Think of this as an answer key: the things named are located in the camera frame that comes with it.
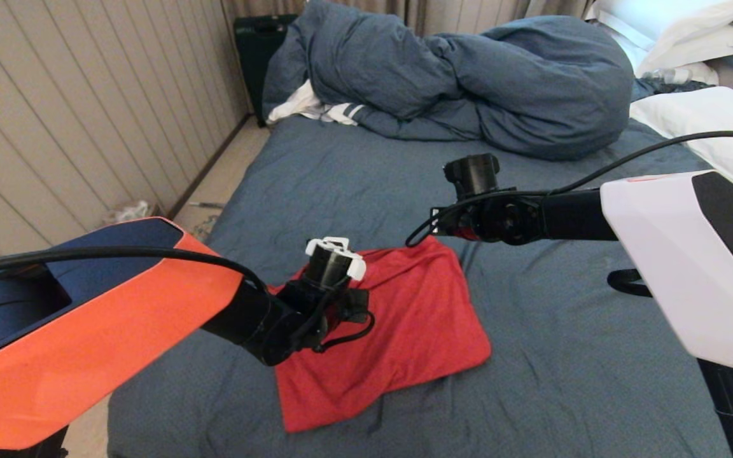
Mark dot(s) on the clear plastic bottle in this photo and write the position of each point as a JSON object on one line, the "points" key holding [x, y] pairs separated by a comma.
{"points": [[665, 77]]}

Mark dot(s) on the black suitcase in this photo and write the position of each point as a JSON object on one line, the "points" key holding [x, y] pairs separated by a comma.
{"points": [[255, 60]]}

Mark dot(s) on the brown trash bin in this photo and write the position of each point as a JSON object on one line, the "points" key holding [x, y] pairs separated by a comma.
{"points": [[153, 213]]}

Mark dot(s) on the white striped garment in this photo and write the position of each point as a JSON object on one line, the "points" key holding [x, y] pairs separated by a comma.
{"points": [[296, 105]]}

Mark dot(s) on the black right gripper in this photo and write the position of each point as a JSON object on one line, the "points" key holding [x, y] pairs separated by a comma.
{"points": [[459, 219]]}

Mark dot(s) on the pair of slippers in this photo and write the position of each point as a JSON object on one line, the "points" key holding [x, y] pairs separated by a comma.
{"points": [[206, 224]]}

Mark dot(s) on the large white pillow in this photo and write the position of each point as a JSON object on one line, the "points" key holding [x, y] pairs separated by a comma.
{"points": [[716, 121]]}

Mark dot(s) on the crumpled blue-grey duvet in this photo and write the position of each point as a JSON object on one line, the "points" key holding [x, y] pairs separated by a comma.
{"points": [[532, 89]]}

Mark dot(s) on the red T-shirt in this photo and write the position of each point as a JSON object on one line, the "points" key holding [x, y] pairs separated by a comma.
{"points": [[417, 331]]}

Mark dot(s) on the clear plastic bin bag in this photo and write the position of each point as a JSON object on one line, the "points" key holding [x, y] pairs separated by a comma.
{"points": [[128, 211]]}

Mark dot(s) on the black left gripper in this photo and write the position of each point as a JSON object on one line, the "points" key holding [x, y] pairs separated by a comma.
{"points": [[344, 308]]}

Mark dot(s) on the blue-grey bed sheet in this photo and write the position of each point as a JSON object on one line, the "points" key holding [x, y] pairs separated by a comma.
{"points": [[564, 381]]}

